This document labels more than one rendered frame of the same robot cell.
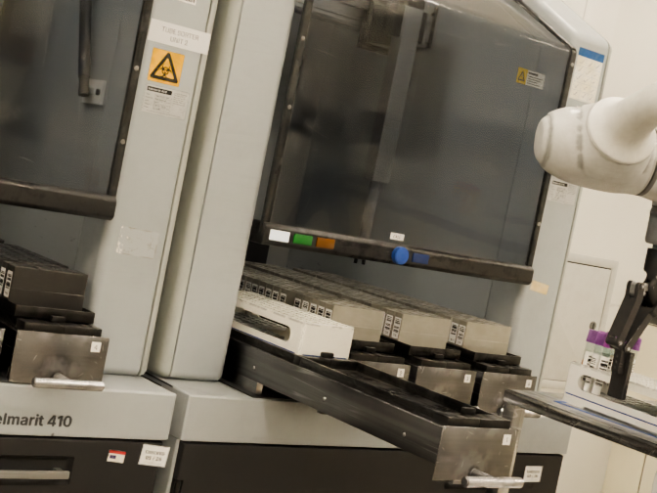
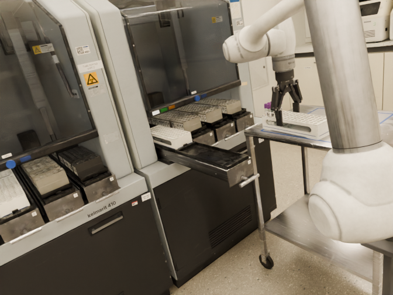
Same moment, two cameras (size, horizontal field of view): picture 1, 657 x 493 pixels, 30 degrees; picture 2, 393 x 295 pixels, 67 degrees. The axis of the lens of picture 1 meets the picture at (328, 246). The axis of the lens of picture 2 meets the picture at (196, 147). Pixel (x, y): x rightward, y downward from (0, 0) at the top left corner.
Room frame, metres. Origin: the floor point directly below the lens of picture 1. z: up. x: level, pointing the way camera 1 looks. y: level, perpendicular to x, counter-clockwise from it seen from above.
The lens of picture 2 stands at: (0.54, -0.14, 1.28)
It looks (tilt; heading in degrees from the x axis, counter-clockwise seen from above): 21 degrees down; 3
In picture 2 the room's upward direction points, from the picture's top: 12 degrees counter-clockwise
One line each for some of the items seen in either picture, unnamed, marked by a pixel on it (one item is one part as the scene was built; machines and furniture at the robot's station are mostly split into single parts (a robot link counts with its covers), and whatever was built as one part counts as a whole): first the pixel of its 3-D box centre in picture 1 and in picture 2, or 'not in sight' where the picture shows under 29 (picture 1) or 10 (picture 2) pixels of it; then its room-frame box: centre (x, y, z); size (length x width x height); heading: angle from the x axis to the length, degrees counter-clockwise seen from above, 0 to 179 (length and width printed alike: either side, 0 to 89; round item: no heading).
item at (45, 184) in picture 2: not in sight; (52, 181); (1.61, 0.50, 0.85); 0.12 x 0.02 x 0.06; 128
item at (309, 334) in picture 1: (273, 325); (166, 137); (1.96, 0.06, 0.83); 0.30 x 0.10 x 0.06; 37
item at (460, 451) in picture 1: (331, 385); (190, 154); (1.81, -0.05, 0.78); 0.73 x 0.14 x 0.09; 37
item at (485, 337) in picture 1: (483, 339); (233, 107); (2.22, -0.31, 0.85); 0.12 x 0.02 x 0.06; 126
